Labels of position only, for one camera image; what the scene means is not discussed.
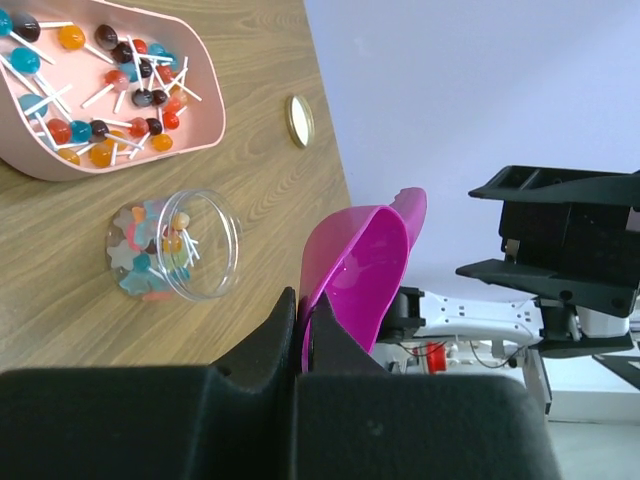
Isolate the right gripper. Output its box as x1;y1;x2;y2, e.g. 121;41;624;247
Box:
456;166;639;358

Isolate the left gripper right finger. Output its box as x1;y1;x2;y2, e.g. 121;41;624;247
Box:
297;297;561;479

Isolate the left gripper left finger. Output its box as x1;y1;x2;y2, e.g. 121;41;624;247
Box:
1;288;296;479

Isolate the magenta plastic scoop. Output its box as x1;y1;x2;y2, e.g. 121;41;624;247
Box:
298;187;427;372

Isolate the clear plastic cup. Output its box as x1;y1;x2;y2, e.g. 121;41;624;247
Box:
105;189;242;302

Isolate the pink tray of lollipops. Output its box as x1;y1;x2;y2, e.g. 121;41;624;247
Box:
1;1;226;181

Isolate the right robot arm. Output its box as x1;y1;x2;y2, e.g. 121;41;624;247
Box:
378;166;639;409

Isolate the white round lid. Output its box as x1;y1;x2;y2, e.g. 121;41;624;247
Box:
285;95;315;149

